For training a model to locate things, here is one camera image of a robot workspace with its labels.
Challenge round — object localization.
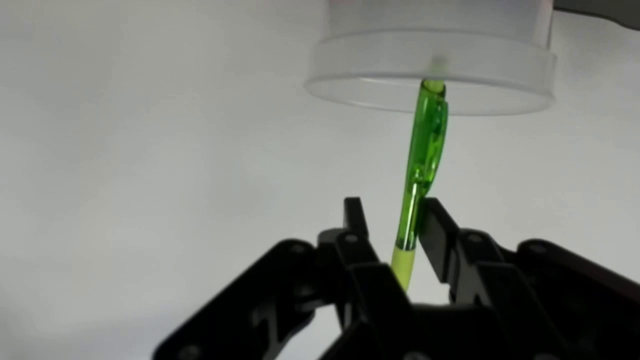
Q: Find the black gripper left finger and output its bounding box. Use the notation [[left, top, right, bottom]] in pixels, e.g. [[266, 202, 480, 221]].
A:
[[344, 195, 370, 246]]

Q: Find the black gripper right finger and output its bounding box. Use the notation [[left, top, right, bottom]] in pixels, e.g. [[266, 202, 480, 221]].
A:
[[419, 197, 460, 284]]

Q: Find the green translucent pen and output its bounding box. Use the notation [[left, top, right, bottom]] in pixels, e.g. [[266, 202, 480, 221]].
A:
[[392, 79, 448, 287]]

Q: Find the clear plastic cup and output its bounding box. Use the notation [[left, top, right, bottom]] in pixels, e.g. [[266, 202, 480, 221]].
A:
[[306, 0, 556, 115]]

